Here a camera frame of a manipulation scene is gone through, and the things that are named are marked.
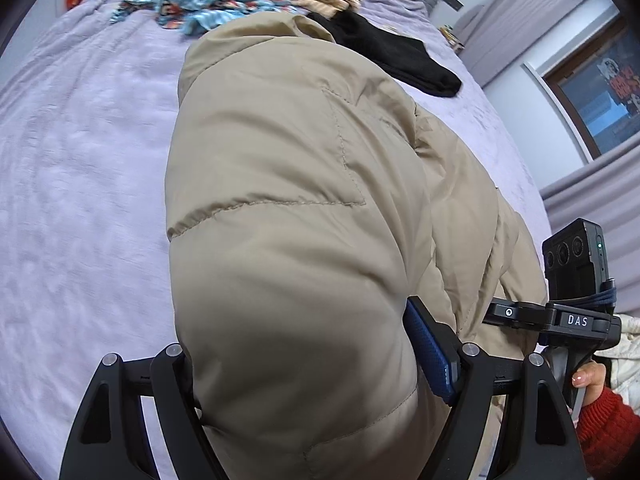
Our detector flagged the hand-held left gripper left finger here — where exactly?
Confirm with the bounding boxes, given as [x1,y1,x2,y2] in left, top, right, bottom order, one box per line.
[60,344,221,480]

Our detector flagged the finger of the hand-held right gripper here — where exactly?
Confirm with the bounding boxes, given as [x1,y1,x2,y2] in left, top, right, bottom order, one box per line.
[482,297,553,331]

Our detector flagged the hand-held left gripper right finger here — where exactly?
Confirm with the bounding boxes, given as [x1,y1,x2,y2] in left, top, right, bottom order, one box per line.
[404,299,588,480]

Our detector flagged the beige puffer jacket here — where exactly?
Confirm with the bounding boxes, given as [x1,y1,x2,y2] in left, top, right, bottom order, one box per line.
[165,10,548,480]

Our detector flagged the person's right hand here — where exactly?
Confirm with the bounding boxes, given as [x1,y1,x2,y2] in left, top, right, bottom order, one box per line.
[570,362,608,406]

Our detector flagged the lilac curtain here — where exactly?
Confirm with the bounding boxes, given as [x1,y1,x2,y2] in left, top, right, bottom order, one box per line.
[457,0,608,88]
[542,142,640,316]

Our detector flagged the white quilted garment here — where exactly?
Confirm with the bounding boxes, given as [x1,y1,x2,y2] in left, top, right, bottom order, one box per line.
[595,312,640,401]

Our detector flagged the window poster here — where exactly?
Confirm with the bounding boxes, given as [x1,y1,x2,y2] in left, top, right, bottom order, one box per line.
[597,50,640,111]

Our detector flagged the lilac plush blanket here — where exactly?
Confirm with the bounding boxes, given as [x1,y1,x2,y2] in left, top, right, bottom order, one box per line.
[0,0,551,480]

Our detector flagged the colourful bedside clutter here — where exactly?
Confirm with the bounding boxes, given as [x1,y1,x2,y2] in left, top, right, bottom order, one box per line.
[440,25,463,53]

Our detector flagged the black fleece garment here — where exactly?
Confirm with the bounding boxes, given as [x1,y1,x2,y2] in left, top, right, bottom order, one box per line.
[307,10,462,98]

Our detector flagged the framed wall picture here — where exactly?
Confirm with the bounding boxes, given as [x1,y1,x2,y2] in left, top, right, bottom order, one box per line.
[522,10,640,163]

